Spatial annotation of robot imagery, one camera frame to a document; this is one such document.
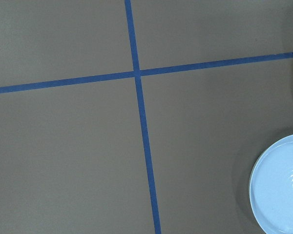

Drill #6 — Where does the light blue plate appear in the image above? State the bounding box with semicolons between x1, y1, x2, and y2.
249;135;293;234

